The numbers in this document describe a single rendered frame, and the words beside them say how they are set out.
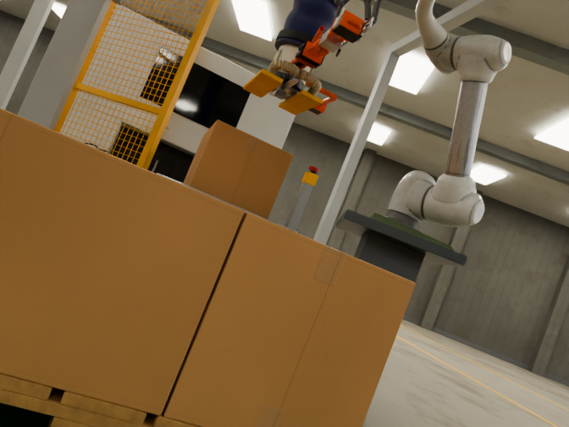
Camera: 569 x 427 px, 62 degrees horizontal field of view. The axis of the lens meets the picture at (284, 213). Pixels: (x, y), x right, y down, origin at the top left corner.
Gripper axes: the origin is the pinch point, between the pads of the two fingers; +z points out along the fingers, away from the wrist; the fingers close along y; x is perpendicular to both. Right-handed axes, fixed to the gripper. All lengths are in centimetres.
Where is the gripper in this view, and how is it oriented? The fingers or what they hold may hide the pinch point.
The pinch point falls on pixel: (349, 26)
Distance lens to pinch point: 169.6
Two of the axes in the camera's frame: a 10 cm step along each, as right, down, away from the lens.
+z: -3.7, 9.2, -0.8
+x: 3.0, 0.4, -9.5
